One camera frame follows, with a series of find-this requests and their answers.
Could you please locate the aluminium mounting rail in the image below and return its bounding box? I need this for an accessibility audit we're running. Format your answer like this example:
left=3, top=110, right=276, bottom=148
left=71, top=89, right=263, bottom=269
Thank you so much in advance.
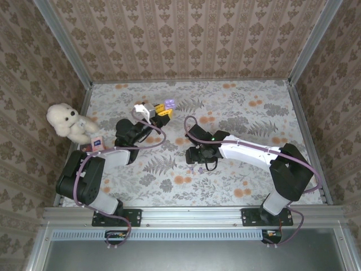
left=42, top=205, right=347, bottom=230

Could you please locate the small pink box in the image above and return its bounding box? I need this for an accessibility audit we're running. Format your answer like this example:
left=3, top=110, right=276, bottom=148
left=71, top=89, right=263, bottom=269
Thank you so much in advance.
left=90, top=136, right=105, bottom=152

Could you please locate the aluminium frame post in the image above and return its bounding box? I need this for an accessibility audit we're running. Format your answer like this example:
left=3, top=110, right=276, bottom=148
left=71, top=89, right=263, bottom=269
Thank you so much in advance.
left=33, top=0, right=94, bottom=88
left=288, top=0, right=344, bottom=85

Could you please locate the white teddy bear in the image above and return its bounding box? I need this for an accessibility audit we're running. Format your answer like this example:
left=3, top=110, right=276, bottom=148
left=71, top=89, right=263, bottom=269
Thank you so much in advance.
left=46, top=103, right=100, bottom=145

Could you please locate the small circuit board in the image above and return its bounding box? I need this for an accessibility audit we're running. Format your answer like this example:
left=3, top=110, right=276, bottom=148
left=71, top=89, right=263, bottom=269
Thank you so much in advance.
left=104, top=230, right=128, bottom=244
left=261, top=229, right=283, bottom=244

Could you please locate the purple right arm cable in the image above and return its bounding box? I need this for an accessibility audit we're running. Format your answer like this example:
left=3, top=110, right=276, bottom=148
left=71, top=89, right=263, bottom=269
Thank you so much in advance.
left=184, top=115, right=324, bottom=250

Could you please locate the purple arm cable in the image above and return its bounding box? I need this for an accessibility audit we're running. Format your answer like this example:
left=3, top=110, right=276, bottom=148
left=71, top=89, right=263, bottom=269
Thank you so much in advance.
left=72, top=108, right=167, bottom=251
left=184, top=115, right=324, bottom=250

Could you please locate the slotted grey cable duct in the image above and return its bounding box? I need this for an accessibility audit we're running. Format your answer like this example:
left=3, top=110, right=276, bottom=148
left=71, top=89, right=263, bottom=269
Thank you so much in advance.
left=52, top=229, right=283, bottom=241

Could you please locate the grey metal sheet panel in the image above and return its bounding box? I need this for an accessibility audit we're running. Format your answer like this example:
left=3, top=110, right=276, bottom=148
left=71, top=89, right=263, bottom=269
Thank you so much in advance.
left=27, top=225, right=361, bottom=271

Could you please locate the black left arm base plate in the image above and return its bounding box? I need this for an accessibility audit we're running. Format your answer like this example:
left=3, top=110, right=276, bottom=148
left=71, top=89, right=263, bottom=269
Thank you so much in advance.
left=92, top=208, right=142, bottom=228

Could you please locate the aluminium side rail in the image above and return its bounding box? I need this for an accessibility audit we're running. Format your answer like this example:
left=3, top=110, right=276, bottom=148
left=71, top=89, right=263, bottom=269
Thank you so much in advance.
left=52, top=83, right=94, bottom=208
left=287, top=80, right=334, bottom=206

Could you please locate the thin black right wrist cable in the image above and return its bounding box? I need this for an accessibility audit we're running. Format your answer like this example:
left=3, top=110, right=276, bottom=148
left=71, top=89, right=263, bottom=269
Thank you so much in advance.
left=204, top=157, right=218, bottom=172

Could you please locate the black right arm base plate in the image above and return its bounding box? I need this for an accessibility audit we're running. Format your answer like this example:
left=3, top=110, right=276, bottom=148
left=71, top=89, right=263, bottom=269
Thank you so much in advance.
left=241, top=208, right=294, bottom=228

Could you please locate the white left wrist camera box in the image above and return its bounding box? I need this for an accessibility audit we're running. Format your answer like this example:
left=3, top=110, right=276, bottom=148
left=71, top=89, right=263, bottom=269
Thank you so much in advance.
left=133, top=103, right=156, bottom=123

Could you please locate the floral patterned tablecloth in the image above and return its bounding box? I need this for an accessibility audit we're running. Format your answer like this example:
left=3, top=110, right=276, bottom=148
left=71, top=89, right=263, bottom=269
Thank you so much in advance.
left=60, top=80, right=324, bottom=209

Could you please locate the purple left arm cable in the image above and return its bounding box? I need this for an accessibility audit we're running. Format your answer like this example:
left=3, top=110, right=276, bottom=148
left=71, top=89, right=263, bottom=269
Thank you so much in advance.
left=72, top=108, right=167, bottom=251

